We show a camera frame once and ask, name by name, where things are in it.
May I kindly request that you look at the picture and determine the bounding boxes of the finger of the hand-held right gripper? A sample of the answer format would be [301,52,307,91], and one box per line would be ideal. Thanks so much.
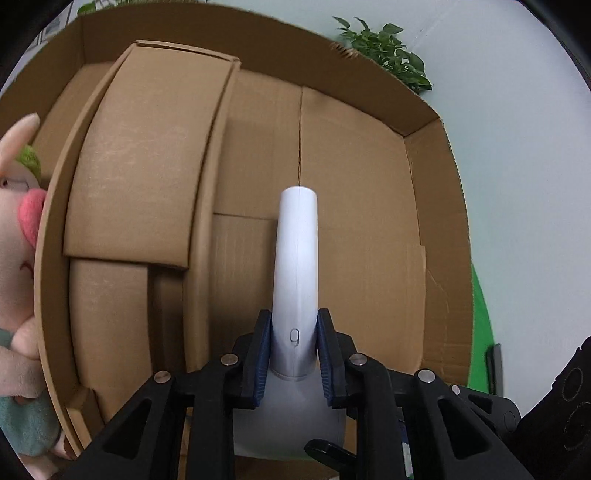
[450,343,522,437]
[304,438,358,469]

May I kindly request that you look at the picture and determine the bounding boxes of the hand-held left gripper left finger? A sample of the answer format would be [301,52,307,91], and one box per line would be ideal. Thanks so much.
[60,309,273,480]

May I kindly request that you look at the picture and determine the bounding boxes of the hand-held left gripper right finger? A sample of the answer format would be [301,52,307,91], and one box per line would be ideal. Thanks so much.
[316,308,536,480]

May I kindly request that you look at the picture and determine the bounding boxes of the white power bank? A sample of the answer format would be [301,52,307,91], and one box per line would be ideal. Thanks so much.
[233,185,345,462]

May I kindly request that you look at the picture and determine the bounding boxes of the large cardboard box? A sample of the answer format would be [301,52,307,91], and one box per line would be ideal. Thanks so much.
[33,2,476,480]

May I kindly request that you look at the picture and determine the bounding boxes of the small cardboard box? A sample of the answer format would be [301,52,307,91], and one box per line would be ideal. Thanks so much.
[62,41,242,425]

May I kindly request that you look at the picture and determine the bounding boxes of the green tablecloth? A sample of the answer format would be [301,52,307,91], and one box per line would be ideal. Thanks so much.
[466,263,502,398]

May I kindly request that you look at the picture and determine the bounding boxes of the pink pig plush toy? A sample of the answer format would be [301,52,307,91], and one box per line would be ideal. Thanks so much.
[0,113,77,468]

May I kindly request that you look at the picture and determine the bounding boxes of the small potted green plant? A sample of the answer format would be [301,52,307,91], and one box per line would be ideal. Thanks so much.
[332,16,433,95]

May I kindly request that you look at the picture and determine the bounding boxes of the bushy potted green plant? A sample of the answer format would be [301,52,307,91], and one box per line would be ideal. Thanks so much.
[76,0,139,16]

